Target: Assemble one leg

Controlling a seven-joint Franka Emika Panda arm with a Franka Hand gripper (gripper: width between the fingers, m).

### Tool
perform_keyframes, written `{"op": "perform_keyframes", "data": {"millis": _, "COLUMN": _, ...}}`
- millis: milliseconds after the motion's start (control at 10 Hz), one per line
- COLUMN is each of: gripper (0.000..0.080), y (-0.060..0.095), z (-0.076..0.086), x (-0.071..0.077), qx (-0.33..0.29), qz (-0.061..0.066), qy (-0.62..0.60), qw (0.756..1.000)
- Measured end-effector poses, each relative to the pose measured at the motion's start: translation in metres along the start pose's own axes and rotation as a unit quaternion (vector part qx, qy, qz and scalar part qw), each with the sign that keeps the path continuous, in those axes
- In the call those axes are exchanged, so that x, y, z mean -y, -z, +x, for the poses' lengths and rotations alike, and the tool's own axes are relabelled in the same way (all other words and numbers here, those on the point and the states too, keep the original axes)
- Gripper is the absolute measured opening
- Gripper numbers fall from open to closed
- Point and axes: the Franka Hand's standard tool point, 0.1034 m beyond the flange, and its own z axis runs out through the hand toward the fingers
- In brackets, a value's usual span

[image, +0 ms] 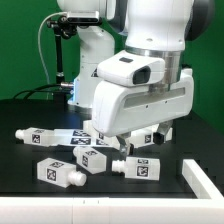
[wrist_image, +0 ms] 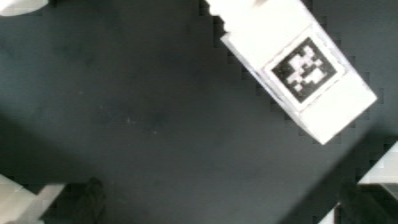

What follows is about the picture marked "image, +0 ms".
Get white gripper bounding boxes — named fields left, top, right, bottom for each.
left=92, top=68, right=194, bottom=156

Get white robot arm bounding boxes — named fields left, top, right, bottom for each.
left=57, top=0, right=215, bottom=154

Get white marker sheet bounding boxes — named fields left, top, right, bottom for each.
left=54, top=129, right=108, bottom=147

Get white L-shaped fence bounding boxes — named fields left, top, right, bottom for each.
left=0, top=159, right=224, bottom=224

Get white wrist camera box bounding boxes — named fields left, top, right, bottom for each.
left=97, top=50, right=165, bottom=87

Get black base cables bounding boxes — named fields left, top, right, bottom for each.
left=12, top=82, right=74, bottom=100

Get black camera stand pole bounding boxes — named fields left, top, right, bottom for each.
left=47, top=16, right=77, bottom=84

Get silver background camera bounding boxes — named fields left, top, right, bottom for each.
left=66, top=11, right=100, bottom=24

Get white camera cable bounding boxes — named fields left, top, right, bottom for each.
left=37, top=11, right=69, bottom=85

